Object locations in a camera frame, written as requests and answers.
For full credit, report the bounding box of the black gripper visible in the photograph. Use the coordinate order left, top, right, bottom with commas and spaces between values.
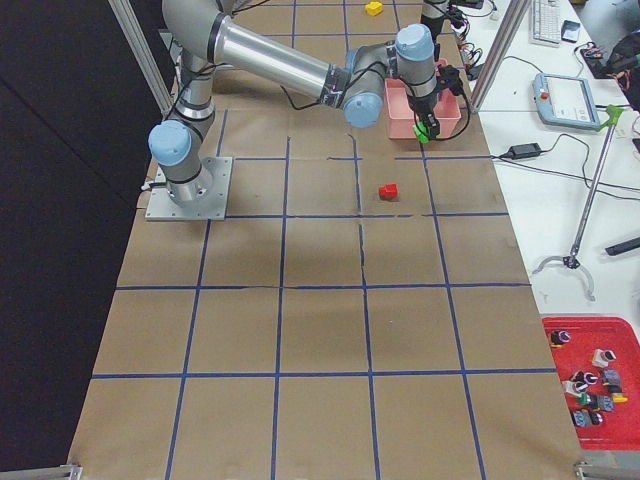
408, 93, 440, 143

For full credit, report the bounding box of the green toy block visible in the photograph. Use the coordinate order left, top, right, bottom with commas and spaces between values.
413, 121, 431, 145

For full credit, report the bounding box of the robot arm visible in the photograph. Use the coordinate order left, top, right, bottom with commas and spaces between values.
148, 1, 437, 206
420, 0, 450, 39

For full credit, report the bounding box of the pink plastic box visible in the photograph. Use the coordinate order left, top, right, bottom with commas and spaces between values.
385, 79, 461, 140

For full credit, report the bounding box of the red toy block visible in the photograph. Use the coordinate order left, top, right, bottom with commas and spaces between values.
378, 183, 399, 202

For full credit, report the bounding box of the black table power brick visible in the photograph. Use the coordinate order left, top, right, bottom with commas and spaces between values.
506, 143, 543, 160

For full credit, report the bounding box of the yellow toy block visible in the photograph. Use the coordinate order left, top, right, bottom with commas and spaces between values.
365, 1, 384, 17

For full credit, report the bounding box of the teach pendant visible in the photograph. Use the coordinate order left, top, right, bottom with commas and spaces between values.
532, 73, 600, 130

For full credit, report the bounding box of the white keyboard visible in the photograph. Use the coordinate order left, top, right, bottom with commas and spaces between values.
529, 0, 561, 48

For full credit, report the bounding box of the metal reacher grabber tool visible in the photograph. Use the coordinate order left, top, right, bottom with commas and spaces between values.
531, 105, 623, 301

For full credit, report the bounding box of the red plastic tray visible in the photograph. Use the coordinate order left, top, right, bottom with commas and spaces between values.
543, 316, 639, 451

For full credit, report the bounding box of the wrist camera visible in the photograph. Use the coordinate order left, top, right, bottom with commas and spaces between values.
438, 65, 464, 96

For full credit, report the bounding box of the usb hub with cables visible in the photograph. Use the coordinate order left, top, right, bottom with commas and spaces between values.
451, 20, 484, 81

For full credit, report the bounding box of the aluminium profile post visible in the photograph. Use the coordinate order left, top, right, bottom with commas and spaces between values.
470, 0, 530, 113

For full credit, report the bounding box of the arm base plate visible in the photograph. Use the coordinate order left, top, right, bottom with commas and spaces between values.
145, 157, 233, 221

